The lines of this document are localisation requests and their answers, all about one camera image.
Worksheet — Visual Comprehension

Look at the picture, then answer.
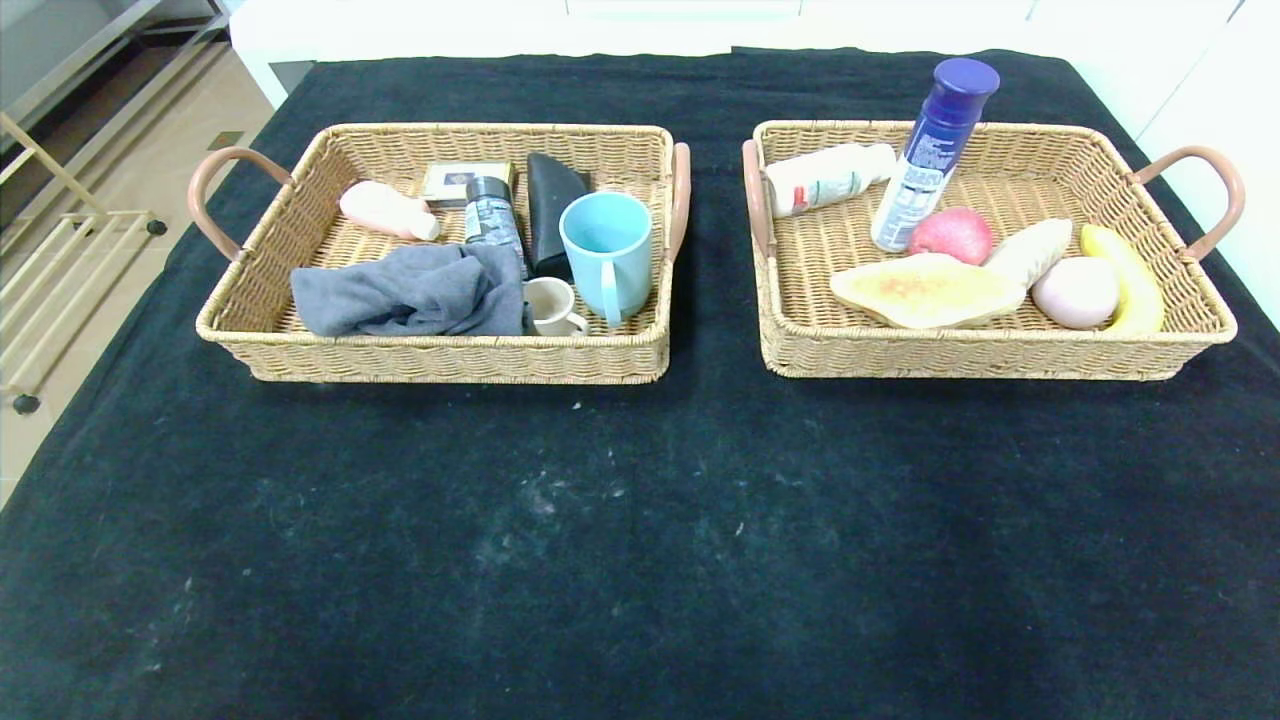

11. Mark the flat toasted bread slice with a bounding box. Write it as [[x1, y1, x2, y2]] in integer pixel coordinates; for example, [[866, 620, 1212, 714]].
[[829, 252, 1028, 331]]

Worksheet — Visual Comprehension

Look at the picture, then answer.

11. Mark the light blue plastic mug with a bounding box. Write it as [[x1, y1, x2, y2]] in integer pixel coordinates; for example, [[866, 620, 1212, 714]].
[[558, 191, 654, 329]]

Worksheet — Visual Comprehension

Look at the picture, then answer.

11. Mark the light wooden wheeled rack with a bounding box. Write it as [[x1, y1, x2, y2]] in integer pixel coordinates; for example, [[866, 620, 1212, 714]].
[[0, 112, 168, 416]]

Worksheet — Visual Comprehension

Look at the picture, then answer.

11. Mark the spray can with blue cap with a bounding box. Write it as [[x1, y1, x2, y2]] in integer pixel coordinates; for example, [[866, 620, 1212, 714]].
[[870, 57, 1001, 253]]

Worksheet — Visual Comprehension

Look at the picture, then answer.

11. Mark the small beige ceramic cup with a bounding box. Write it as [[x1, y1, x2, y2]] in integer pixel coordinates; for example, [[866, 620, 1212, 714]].
[[522, 277, 591, 338]]

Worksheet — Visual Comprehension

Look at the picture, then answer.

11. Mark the red apple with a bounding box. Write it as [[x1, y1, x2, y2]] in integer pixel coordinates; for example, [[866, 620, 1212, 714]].
[[906, 206, 995, 267]]

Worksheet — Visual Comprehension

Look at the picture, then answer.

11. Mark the golden striped croissant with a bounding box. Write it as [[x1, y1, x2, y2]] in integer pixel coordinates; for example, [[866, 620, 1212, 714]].
[[985, 218, 1074, 289]]

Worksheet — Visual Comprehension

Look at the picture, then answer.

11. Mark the wooden shelf unit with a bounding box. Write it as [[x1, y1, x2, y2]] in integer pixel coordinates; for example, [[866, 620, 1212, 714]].
[[0, 0, 226, 131]]

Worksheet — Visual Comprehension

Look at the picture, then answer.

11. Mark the black soft pouch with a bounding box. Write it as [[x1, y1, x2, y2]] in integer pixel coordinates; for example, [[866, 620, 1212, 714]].
[[526, 152, 594, 282]]

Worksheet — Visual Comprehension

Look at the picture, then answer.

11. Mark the pale pink round fruit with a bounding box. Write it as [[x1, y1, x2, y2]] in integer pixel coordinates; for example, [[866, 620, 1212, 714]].
[[1031, 256, 1120, 330]]

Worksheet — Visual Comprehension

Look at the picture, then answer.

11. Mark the white plastic bottle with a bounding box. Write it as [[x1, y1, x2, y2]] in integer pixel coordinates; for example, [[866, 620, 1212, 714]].
[[764, 142, 898, 219]]

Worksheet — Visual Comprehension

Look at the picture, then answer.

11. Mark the small gold box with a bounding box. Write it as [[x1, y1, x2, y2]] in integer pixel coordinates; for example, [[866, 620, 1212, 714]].
[[420, 161, 515, 209]]

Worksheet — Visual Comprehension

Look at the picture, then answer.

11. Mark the wicker basket with brown handles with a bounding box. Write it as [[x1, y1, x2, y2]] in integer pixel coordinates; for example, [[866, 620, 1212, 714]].
[[741, 119, 1247, 381], [187, 122, 692, 386]]

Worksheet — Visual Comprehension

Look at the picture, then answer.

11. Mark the dark jar with printed label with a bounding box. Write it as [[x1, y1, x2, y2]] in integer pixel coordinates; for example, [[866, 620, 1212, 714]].
[[464, 176, 528, 276]]

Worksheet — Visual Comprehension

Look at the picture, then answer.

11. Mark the grey cloth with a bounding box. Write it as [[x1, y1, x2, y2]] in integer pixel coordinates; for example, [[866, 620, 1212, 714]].
[[290, 244, 534, 338]]

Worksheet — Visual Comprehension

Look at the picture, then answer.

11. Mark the yellow banana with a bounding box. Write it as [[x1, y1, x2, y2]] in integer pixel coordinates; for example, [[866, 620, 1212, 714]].
[[1080, 223, 1167, 334]]

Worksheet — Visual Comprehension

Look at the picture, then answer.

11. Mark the pink and white small bottle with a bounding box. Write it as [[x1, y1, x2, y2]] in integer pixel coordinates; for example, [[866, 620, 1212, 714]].
[[338, 180, 441, 242]]

